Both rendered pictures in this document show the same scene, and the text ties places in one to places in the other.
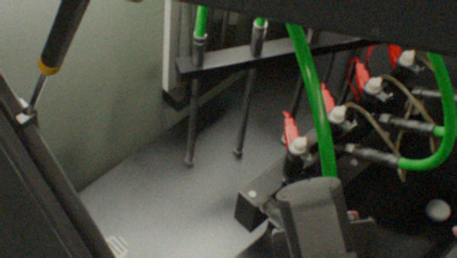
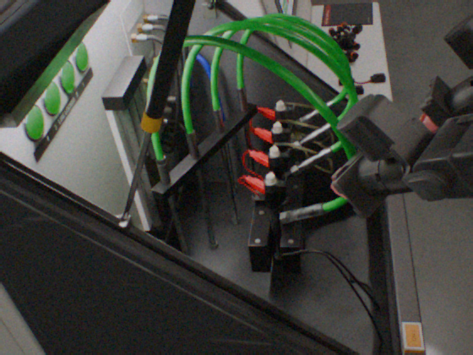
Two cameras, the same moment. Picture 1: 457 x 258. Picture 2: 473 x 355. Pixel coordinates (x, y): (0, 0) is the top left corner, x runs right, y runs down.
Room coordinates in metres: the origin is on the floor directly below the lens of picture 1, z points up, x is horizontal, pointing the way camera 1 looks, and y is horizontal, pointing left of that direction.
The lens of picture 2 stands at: (-0.05, 0.28, 1.76)
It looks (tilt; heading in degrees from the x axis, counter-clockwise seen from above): 40 degrees down; 334
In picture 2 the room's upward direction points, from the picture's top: 9 degrees counter-clockwise
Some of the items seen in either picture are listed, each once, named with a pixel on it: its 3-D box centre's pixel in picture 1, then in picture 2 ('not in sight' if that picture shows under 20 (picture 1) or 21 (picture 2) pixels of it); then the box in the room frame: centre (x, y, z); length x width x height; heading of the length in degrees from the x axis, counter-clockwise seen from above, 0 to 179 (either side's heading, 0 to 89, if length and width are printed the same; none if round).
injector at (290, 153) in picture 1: (292, 192); (280, 221); (0.60, -0.11, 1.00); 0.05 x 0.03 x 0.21; 51
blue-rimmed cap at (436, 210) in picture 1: (437, 211); not in sight; (0.70, -0.38, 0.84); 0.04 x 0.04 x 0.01
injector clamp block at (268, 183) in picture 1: (329, 175); (282, 211); (0.70, -0.18, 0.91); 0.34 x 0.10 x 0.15; 141
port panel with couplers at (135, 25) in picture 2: not in sight; (154, 70); (0.96, -0.05, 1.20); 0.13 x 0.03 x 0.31; 141
